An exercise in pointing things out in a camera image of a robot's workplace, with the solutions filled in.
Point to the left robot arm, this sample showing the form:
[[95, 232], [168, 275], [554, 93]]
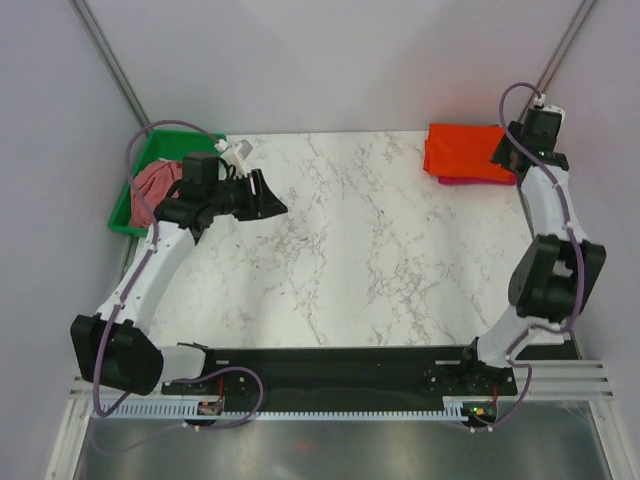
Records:
[[112, 346]]

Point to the folded magenta t shirt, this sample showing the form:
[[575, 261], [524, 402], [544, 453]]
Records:
[[460, 181]]

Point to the dusty pink t shirt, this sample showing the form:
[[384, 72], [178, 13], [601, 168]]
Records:
[[153, 182]]

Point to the orange t shirt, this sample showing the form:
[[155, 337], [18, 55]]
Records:
[[455, 150]]

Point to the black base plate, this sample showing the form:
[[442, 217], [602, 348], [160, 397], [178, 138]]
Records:
[[234, 357]]

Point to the aluminium frame post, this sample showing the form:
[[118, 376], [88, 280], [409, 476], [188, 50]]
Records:
[[105, 51], [568, 40]]

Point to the right aluminium frame post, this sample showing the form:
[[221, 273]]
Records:
[[568, 40]]

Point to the green plastic bin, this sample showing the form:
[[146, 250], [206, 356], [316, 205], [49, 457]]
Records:
[[162, 144]]

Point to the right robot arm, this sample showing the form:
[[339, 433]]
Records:
[[552, 282]]

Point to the left aluminium frame post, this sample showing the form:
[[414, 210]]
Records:
[[105, 51]]

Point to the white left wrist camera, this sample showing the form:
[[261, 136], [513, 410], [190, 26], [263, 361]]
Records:
[[236, 154]]

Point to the white slotted cable duct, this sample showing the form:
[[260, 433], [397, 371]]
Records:
[[206, 411]]

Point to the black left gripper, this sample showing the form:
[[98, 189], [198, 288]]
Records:
[[264, 204]]

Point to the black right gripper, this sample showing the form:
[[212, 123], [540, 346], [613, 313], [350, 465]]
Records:
[[501, 152]]

